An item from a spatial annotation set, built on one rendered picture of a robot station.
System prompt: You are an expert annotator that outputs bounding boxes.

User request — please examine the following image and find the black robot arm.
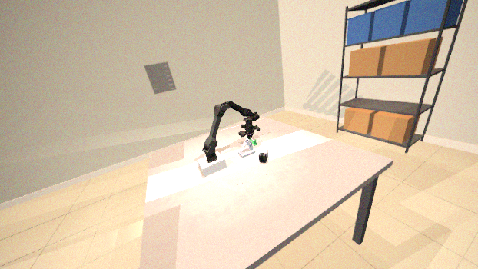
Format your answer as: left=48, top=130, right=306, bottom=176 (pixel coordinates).
left=202, top=101, right=260, bottom=163

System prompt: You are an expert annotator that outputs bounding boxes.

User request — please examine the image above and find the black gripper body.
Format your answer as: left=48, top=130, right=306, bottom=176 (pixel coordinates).
left=238, top=124, right=260, bottom=137

